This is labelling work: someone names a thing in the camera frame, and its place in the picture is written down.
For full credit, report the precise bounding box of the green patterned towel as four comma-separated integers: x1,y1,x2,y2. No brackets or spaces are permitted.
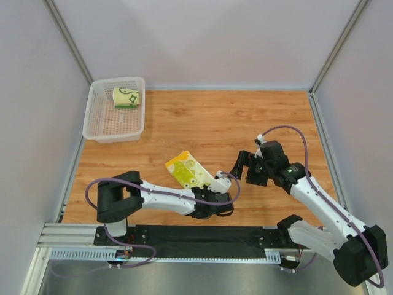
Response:
112,87,142,109

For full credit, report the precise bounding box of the white cable duct strip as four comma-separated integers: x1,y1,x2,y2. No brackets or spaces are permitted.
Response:
49,248,281,264

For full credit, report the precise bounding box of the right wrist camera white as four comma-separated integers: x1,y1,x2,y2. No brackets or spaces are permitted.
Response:
254,133,267,159

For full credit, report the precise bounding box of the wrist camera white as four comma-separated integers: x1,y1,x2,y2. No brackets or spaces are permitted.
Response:
208,170,231,194
254,133,267,159

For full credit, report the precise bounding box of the aluminium frame rail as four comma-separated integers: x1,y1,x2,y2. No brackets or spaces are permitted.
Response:
36,221,374,253

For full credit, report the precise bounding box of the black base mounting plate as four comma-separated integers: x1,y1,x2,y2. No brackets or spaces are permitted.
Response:
93,224,314,259

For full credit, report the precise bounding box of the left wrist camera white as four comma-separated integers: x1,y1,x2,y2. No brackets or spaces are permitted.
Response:
208,170,231,194

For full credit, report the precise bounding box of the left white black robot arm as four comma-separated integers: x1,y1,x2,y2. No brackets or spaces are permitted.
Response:
96,171,234,237

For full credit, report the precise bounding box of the white perforated plastic basket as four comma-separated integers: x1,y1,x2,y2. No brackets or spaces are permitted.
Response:
82,77,146,143

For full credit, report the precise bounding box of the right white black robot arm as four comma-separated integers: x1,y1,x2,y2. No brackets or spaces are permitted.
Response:
231,141,389,286

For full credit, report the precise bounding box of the white yellow patterned towel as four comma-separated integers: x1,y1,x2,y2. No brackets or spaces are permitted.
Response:
165,151,214,189

